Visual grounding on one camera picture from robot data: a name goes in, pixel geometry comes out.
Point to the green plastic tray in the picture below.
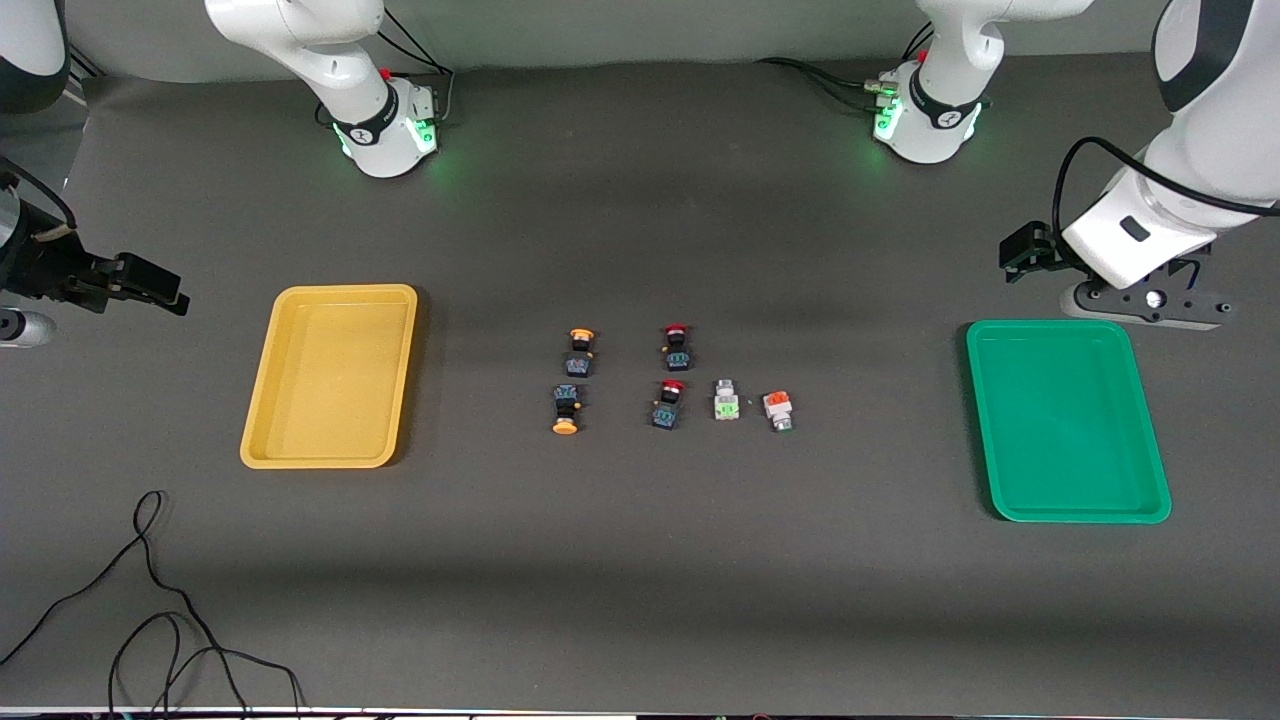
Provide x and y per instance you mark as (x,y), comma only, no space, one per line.
(1065,420)

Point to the yellow plastic tray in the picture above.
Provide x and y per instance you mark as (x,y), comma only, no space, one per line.
(330,380)

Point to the red mushroom push button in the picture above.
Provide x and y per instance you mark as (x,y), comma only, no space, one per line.
(678,355)
(667,410)

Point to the green button with orange base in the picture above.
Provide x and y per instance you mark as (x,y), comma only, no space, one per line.
(776,405)

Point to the yellow mushroom push button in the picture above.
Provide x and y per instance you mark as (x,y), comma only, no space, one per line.
(566,405)
(579,362)

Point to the aluminium frame rail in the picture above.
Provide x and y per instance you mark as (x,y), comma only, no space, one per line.
(82,65)

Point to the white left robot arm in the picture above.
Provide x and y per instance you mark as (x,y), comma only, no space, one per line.
(1200,160)

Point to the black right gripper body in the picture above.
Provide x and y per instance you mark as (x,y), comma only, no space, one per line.
(45,268)

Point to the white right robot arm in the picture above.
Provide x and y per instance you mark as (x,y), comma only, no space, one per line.
(300,30)

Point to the dark grey table cloth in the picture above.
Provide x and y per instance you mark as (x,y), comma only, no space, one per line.
(640,600)

